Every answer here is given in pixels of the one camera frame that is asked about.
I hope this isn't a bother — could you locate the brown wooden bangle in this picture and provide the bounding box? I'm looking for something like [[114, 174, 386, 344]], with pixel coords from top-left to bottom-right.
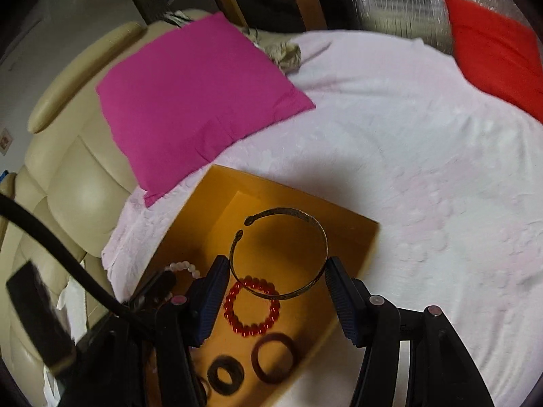
[[250, 332, 297, 385]]

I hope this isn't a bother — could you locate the pale pink embossed blanket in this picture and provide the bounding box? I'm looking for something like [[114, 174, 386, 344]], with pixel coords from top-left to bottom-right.
[[101, 29, 543, 407]]

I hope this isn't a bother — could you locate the orange cardboard box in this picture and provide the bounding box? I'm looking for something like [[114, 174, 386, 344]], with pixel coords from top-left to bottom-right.
[[135, 163, 381, 407]]

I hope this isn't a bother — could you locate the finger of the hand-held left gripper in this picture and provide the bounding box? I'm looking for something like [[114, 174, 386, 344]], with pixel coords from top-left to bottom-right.
[[127, 269, 177, 308]]

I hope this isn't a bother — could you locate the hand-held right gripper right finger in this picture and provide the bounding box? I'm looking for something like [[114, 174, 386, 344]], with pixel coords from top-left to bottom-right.
[[324, 256, 495, 407]]

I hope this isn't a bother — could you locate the black white striped cloth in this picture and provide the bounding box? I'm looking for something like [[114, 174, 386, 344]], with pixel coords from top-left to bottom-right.
[[162, 8, 192, 27]]

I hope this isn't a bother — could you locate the black hair tie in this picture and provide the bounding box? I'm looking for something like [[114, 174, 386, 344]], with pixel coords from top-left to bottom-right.
[[206, 355, 246, 395]]

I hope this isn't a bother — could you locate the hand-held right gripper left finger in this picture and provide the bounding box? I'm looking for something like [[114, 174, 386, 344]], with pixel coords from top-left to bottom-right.
[[78, 255, 230, 407]]

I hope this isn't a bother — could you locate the red cushion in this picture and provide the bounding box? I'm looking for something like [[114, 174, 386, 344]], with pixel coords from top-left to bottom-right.
[[442, 0, 543, 126]]

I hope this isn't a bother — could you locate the black cable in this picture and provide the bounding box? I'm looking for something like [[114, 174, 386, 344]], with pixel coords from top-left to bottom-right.
[[0, 196, 158, 337]]

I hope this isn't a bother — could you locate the patterned beige cloth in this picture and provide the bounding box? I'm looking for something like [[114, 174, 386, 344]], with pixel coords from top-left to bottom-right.
[[241, 25, 303, 76]]

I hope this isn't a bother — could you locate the magenta cushion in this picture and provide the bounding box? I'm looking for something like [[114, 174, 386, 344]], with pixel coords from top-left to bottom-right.
[[95, 11, 317, 208]]

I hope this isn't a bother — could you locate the white pink bead bracelet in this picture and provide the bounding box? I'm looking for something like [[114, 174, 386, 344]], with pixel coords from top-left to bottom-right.
[[164, 259, 201, 281]]

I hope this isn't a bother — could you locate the cream leather sofa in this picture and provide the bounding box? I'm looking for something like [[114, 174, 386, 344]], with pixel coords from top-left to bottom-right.
[[0, 8, 223, 407]]

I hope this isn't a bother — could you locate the red bead bracelet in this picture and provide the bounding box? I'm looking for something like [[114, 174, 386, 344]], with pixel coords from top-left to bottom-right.
[[223, 276, 282, 339]]

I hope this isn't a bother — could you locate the brass bangle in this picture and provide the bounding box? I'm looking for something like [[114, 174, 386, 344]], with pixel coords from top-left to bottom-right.
[[228, 207, 330, 302]]

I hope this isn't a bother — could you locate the white tissue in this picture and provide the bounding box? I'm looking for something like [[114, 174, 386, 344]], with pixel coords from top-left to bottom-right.
[[41, 280, 92, 407]]

